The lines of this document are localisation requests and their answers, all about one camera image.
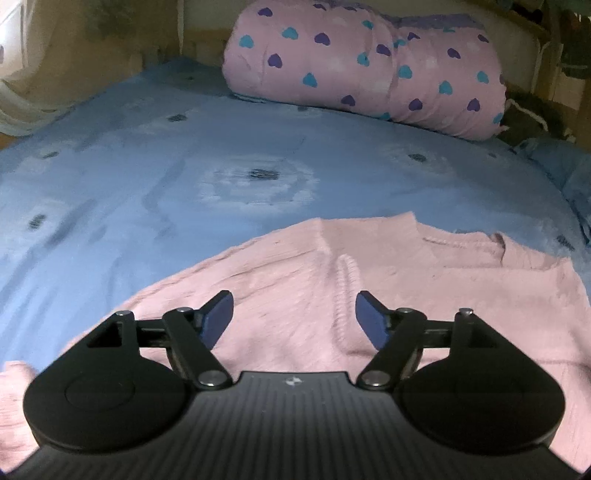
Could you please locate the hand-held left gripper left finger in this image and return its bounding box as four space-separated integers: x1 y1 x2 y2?
69 290 235 391

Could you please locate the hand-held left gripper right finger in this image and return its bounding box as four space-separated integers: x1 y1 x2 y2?
355 290 522 391

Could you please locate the pink knitted sweater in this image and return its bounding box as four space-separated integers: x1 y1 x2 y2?
0 211 591 472

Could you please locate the blue dandelion-print bedsheet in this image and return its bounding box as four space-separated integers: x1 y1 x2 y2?
0 57 591 370

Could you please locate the blue crumpled blanket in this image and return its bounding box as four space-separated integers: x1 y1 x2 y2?
512 136 591 223

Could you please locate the pink heart-print rolled quilt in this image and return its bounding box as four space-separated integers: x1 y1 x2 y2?
222 0 508 142

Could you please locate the dark fuzzy cloth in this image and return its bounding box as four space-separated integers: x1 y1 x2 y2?
501 89 578 145

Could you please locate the white mesh curtain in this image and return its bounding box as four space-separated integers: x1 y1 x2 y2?
0 0 100 138

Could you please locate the wooden bed frame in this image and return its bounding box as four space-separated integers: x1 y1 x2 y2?
531 0 591 141

